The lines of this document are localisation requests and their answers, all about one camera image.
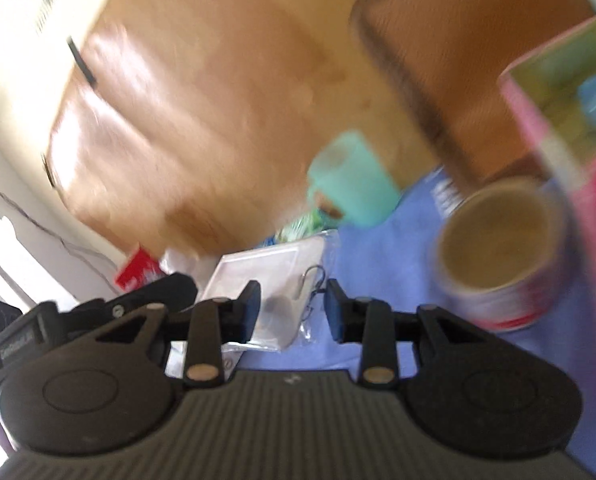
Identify blue tablecloth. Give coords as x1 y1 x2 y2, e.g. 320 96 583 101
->
168 165 596 476

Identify metal ring hooks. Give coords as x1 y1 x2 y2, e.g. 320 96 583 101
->
295 263 330 322

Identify black tape strip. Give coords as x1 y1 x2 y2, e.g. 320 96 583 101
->
67 36 99 87

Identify clear plastic packet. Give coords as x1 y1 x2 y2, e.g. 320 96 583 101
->
198 236 329 353

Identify black wall cable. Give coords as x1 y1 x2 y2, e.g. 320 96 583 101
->
0 180 124 291

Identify green toothpaste box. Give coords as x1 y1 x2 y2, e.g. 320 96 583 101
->
265 210 340 247

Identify white plastic bag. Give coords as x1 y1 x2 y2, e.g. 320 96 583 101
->
158 247 204 278

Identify green plastic cup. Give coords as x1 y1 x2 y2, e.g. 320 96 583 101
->
306 130 401 227

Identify pink tin box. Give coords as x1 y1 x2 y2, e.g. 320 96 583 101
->
498 7 596 286

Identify white printed packet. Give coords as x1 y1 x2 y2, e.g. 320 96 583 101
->
428 172 462 212

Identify red label can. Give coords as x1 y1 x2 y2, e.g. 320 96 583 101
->
430 176 576 332

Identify red carton box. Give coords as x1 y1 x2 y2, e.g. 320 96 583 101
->
114 246 162 292

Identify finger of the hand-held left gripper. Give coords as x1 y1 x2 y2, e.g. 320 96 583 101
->
103 290 153 319

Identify wooden board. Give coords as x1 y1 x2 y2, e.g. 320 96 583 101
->
42 0 429 262

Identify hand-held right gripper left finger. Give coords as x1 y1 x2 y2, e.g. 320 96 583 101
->
93 280 262 389

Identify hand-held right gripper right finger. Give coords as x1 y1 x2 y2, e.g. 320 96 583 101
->
324 279 486 389

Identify brown woven mat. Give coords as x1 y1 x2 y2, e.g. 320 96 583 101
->
349 0 596 187

